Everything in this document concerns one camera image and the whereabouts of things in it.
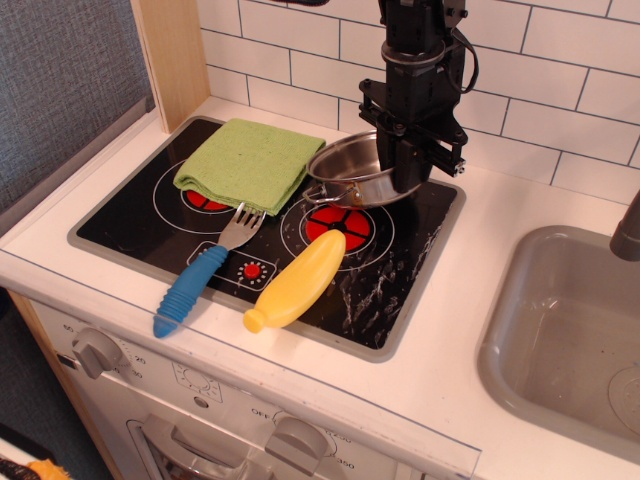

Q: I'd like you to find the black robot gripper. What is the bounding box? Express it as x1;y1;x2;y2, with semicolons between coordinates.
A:
359;42;468;193

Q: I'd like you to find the stainless steel pot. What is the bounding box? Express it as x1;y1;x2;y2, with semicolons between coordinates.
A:
302;130;421;209

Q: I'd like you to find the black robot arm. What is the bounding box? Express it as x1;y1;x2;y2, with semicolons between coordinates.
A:
359;1;479;193

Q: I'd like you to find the black toy stove top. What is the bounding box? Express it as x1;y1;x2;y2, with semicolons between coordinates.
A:
69;117;465;362

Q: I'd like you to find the green folded cloth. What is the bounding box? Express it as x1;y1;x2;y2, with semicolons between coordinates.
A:
173;118;326;216

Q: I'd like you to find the yellow plastic banana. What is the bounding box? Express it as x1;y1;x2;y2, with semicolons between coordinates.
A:
243;230;346;333

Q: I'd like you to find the grey faucet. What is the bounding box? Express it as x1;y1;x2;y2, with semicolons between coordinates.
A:
609;191;640;262

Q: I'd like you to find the grey plastic sink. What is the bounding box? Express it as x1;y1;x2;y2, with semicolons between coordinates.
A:
478;225;639;463

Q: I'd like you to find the grey right oven knob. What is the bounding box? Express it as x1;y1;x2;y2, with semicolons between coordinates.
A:
265;417;329;476

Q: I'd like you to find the grey oven knob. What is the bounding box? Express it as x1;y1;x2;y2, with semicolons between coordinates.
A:
265;417;329;476
72;328;122;379

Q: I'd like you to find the white toy oven front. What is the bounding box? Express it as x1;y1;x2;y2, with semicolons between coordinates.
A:
33;303;479;479

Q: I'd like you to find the grey left oven knob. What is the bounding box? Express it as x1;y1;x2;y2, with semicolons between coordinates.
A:
72;328;122;379

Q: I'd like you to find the orange object at corner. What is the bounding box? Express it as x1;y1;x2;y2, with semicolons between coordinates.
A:
26;459;71;480

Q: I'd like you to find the blue handled metal fork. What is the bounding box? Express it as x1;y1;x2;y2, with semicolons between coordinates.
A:
153;203;267;338

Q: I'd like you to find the wooden side post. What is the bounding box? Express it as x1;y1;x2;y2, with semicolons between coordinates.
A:
130;0;210;133

